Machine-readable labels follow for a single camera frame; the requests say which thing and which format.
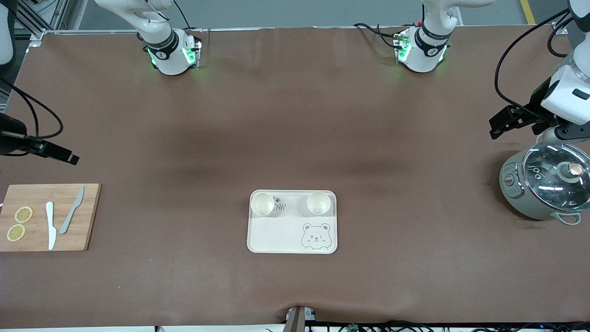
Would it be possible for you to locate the cream bear print tray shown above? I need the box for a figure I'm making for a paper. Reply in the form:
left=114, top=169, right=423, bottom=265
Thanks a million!
left=247, top=190, right=338, bottom=255

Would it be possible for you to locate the grey plastic knife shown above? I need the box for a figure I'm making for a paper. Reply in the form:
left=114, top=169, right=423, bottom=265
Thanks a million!
left=59, top=186, right=85, bottom=235

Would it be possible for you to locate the white plastic knife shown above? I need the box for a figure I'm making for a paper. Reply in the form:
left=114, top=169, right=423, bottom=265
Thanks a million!
left=45, top=202, right=57, bottom=251

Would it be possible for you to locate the glass pot lid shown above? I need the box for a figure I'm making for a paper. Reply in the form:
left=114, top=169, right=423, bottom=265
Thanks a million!
left=522, top=141, right=590, bottom=213

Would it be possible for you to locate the bamboo cutting board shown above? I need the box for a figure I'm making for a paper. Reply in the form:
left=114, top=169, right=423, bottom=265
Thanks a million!
left=0, top=184, right=102, bottom=252

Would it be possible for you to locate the grey electric cooking pot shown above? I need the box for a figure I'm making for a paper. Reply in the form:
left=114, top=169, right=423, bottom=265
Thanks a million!
left=499, top=138, right=590, bottom=225

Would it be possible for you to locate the brown table mat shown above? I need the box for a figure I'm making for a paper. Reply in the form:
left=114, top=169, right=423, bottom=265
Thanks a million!
left=0, top=25, right=590, bottom=329

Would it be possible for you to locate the metal table clamp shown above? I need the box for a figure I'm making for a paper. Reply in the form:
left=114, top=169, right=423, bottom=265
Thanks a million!
left=283, top=305, right=317, bottom=332

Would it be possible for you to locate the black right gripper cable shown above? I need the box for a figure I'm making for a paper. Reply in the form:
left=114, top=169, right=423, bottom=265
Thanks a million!
left=0, top=77, right=64, bottom=140

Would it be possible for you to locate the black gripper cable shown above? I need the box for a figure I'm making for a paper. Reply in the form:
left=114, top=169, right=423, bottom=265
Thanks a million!
left=494, top=8, right=572, bottom=113
left=0, top=77, right=64, bottom=140

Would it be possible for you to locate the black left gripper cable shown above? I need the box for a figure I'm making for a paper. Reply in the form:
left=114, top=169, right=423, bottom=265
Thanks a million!
left=494, top=8, right=572, bottom=113

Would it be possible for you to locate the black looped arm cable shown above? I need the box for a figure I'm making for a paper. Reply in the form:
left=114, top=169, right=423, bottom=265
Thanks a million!
left=547, top=18, right=574, bottom=59

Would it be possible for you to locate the metal table edge rail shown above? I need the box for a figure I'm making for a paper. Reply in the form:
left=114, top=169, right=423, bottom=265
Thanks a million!
left=29, top=28, right=212, bottom=37

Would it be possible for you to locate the aluminium frame structure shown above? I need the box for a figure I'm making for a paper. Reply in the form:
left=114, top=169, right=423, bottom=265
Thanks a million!
left=14, top=0, right=71, bottom=47

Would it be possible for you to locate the black left arm base cable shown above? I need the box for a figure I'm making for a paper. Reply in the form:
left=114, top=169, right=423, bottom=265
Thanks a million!
left=353, top=22, right=402, bottom=49

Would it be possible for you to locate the black arm base cable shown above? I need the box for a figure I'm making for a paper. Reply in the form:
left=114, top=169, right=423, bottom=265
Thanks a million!
left=353, top=22, right=402, bottom=49
left=172, top=0, right=193, bottom=32

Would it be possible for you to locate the black right arm base cable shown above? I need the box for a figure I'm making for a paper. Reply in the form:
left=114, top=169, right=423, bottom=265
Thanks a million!
left=172, top=0, right=193, bottom=32

